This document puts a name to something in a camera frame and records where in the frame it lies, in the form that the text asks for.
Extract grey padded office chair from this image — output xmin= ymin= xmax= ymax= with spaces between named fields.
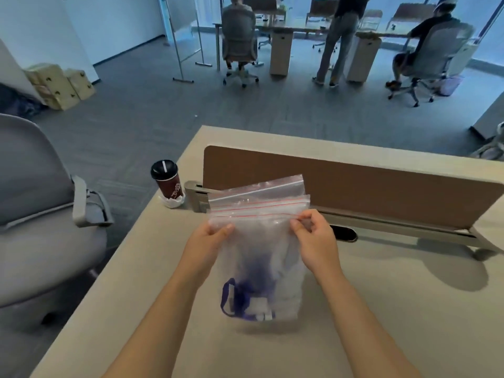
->
xmin=0 ymin=113 xmax=115 ymax=325

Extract grey divider support rail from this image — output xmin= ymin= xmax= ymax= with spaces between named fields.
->
xmin=184 ymin=180 xmax=497 ymax=261

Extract dark bag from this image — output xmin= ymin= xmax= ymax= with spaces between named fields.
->
xmin=0 ymin=82 xmax=50 ymax=118

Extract pale purple bag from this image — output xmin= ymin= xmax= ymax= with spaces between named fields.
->
xmin=438 ymin=75 xmax=466 ymax=97

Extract long office desk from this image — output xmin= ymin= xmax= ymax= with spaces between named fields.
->
xmin=213 ymin=21 xmax=438 ymax=72

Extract dark red coffee cup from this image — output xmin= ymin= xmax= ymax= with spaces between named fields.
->
xmin=150 ymin=160 xmax=185 ymax=201

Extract clear plastic zip bag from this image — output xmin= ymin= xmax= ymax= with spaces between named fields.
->
xmin=207 ymin=175 xmax=312 ymax=322

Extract purple lanyard strap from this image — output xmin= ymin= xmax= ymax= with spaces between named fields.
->
xmin=220 ymin=277 xmax=258 ymax=320

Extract white chair base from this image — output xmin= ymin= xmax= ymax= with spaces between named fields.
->
xmin=470 ymin=122 xmax=504 ymax=161

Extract grey mesh office chair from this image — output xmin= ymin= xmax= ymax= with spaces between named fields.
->
xmin=387 ymin=23 xmax=476 ymax=108
xmin=221 ymin=11 xmax=261 ymax=88

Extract white badge card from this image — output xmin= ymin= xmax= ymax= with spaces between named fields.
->
xmin=251 ymin=297 xmax=275 ymax=322

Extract person's left forearm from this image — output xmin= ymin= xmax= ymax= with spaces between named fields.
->
xmin=100 ymin=267 xmax=215 ymax=378

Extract white paper cup holder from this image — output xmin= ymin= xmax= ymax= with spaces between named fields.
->
xmin=158 ymin=192 xmax=186 ymax=210

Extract brown desk divider panel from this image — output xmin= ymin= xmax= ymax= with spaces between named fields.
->
xmin=203 ymin=145 xmax=504 ymax=230

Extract person's left hand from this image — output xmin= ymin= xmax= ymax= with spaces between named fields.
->
xmin=179 ymin=223 xmax=236 ymax=287

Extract whiteboard on wheeled stand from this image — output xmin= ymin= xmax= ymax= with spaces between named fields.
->
xmin=159 ymin=0 xmax=212 ymax=83

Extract brown office chair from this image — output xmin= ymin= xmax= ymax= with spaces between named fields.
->
xmin=306 ymin=0 xmax=340 ymax=25

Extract black desk cable grommet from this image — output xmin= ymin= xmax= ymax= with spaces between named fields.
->
xmin=329 ymin=225 xmax=358 ymax=243

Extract white drawer cabinet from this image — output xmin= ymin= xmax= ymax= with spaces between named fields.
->
xmin=269 ymin=29 xmax=294 ymax=77
xmin=345 ymin=33 xmax=382 ymax=83

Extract person's right forearm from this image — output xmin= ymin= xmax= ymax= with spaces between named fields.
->
xmin=315 ymin=267 xmax=422 ymax=378

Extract beige cardboard boxes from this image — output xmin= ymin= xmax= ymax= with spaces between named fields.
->
xmin=24 ymin=63 xmax=97 ymax=111

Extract person's right hand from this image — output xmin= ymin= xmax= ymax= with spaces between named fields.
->
xmin=289 ymin=209 xmax=342 ymax=285

